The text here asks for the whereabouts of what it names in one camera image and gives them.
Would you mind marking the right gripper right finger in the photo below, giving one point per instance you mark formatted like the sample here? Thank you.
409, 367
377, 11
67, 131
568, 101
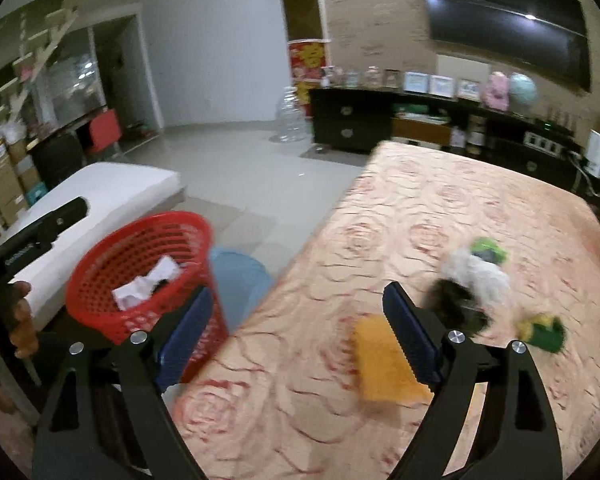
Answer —
405, 320

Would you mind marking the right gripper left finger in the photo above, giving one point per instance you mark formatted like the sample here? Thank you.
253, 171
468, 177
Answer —
178, 333

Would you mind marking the black plastic bag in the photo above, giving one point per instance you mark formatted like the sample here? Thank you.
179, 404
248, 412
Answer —
456, 307

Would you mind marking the yellow foam fruit net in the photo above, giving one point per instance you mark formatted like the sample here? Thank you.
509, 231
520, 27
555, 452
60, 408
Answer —
385, 375

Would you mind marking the white tissue paper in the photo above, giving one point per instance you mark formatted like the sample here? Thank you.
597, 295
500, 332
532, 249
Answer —
141, 288

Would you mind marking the white foam net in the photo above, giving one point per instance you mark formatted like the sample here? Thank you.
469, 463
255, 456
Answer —
487, 282

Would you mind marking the green wrapper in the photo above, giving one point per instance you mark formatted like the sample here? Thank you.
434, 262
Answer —
488, 250

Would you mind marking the person's left hand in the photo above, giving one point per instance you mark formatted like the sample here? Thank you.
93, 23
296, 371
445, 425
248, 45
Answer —
16, 322

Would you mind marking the red plastic mesh basket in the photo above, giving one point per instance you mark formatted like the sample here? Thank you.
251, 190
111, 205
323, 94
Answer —
144, 270

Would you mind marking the blue plastic stool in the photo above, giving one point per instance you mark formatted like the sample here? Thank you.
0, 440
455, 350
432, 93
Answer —
242, 283

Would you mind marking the red chair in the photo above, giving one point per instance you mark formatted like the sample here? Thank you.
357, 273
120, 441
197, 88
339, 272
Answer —
105, 132

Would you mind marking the black tv cabinet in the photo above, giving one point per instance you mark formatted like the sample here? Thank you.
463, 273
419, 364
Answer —
356, 120

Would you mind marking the clear water jug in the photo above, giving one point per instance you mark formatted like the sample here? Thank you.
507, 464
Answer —
290, 118

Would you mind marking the pink plush toy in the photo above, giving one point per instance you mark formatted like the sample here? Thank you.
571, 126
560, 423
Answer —
495, 92

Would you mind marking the white router box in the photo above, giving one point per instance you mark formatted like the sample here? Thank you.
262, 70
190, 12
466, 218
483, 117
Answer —
592, 154

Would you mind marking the light blue globe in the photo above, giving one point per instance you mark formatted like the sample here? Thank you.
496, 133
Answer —
522, 92

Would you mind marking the red festive poster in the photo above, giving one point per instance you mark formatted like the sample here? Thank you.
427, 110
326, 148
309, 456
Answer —
307, 58

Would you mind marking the wall mounted television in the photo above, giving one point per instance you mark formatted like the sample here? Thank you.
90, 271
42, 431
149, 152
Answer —
549, 35

